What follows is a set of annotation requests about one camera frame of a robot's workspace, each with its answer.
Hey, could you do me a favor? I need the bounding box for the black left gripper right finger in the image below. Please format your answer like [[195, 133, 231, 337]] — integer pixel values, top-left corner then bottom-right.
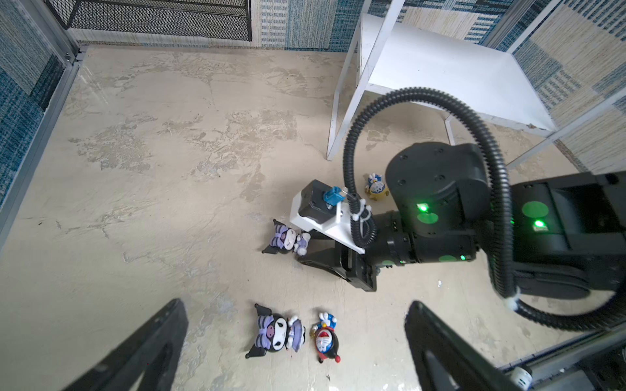
[[404, 301, 518, 390]]

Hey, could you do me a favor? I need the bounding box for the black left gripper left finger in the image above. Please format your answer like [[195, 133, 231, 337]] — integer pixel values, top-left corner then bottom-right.
[[65, 298, 188, 390]]

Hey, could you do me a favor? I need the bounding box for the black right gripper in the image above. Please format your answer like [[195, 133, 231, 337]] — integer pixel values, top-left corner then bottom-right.
[[297, 231, 379, 293]]

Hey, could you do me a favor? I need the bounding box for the striped purple Kuromi figure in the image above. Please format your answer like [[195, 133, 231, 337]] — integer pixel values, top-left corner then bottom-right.
[[262, 219, 311, 257]]

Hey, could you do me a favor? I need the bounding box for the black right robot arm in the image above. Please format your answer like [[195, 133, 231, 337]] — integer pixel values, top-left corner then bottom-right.
[[290, 87, 625, 332]]

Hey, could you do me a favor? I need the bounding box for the white two-tier shelf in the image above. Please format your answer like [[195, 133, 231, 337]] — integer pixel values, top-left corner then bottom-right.
[[327, 1, 625, 172]]

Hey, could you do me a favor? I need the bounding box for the yellow Doraemon figure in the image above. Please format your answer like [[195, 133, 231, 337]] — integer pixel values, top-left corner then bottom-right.
[[365, 173, 390, 201]]

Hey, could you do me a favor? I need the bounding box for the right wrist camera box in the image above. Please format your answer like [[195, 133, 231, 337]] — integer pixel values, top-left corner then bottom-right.
[[290, 179, 365, 254]]

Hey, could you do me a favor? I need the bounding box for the black wire mesh shelf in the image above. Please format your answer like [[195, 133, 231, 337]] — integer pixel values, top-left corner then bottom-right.
[[44, 0, 253, 42]]

